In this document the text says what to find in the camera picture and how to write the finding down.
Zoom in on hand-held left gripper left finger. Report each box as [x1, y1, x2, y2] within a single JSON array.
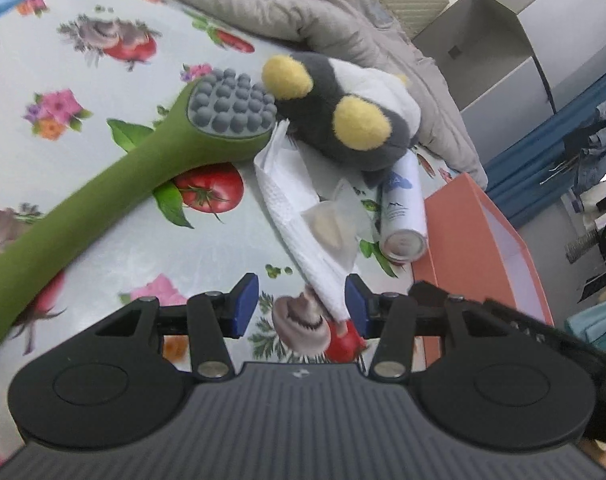
[[83, 273, 260, 380]]

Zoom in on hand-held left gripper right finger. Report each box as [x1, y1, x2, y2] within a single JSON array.
[[346, 274, 522, 381]]

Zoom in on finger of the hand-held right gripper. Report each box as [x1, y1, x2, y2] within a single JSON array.
[[408, 280, 449, 307]]

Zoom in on orange cardboard shoe box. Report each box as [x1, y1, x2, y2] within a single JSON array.
[[408, 172, 555, 377]]

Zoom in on white paper tissue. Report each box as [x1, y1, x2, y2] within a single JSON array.
[[253, 120, 380, 324]]

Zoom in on teal cloth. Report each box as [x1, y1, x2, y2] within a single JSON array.
[[564, 299, 606, 357]]

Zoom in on white spray bottle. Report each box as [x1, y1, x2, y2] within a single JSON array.
[[377, 152, 429, 264]]

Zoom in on clear plastic packet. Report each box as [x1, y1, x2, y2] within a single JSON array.
[[300, 177, 360, 267]]

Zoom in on blue curtain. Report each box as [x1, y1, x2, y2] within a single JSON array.
[[484, 56, 606, 229]]

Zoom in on grey white penguin plush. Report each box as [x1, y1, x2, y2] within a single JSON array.
[[260, 51, 423, 189]]

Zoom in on hanging clothes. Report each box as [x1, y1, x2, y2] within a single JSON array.
[[557, 97, 606, 212]]

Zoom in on floral printed mat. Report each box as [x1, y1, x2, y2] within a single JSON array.
[[0, 0, 465, 367]]

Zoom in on white wardrobe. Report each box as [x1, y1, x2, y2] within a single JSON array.
[[412, 0, 606, 112]]

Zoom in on grey quilt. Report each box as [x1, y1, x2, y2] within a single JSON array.
[[104, 0, 487, 187]]

